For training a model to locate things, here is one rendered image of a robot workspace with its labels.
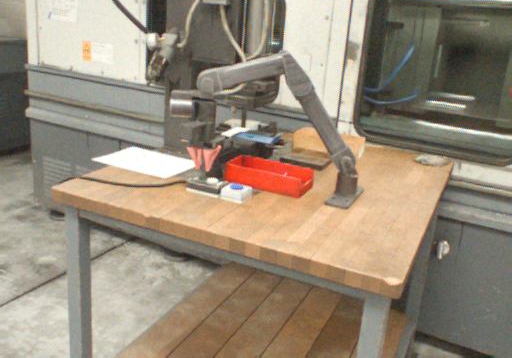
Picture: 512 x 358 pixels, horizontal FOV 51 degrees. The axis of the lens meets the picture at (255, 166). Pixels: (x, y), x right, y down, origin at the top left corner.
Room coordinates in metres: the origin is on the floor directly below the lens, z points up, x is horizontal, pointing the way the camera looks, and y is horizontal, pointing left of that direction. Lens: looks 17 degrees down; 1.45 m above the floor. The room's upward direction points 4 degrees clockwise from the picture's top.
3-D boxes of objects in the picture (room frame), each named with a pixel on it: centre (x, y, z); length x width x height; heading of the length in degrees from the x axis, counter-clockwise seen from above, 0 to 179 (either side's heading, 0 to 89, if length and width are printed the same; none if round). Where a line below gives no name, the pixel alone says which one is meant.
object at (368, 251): (1.72, -0.10, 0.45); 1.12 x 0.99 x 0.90; 156
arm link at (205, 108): (1.48, 0.16, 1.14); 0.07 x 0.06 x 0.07; 94
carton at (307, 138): (2.00, -0.27, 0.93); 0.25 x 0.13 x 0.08; 66
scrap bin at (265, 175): (1.57, -0.04, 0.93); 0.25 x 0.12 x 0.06; 66
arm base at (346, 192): (1.51, -0.27, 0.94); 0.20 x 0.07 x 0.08; 156
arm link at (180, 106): (1.47, 0.19, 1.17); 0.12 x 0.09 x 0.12; 94
